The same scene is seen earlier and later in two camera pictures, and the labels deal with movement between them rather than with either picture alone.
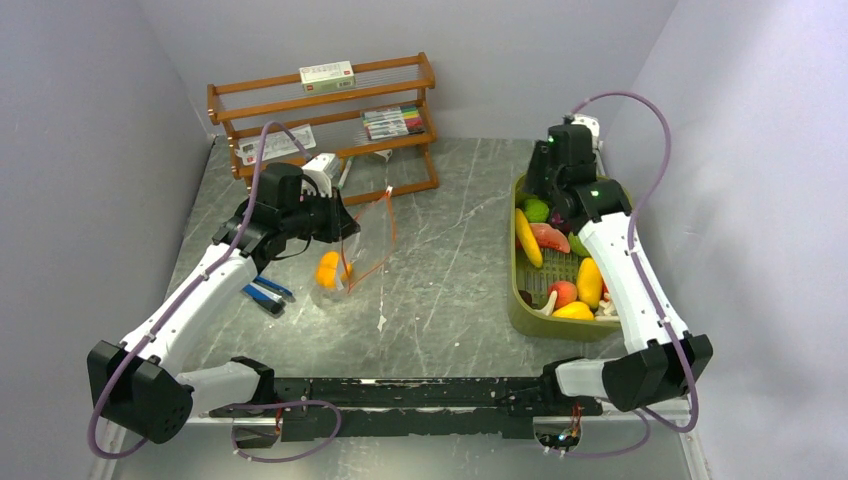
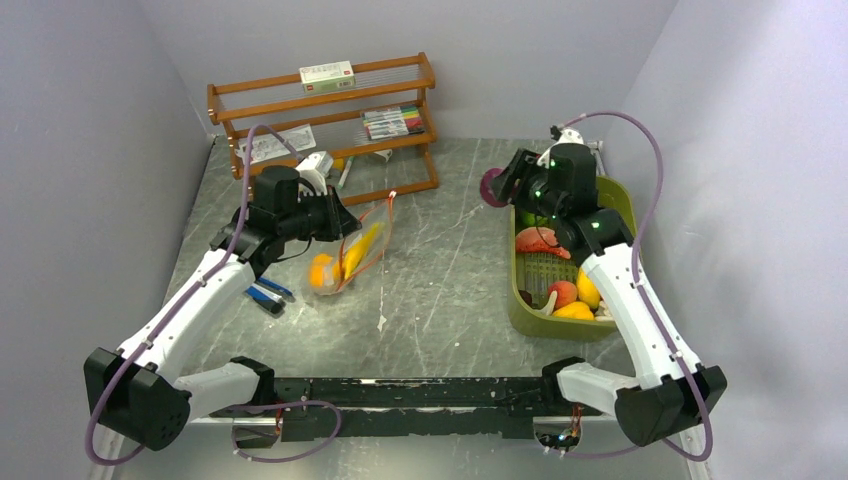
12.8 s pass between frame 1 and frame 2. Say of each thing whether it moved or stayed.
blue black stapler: stayed
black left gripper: stayed
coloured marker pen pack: stayed
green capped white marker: stayed
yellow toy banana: moved
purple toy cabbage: moved
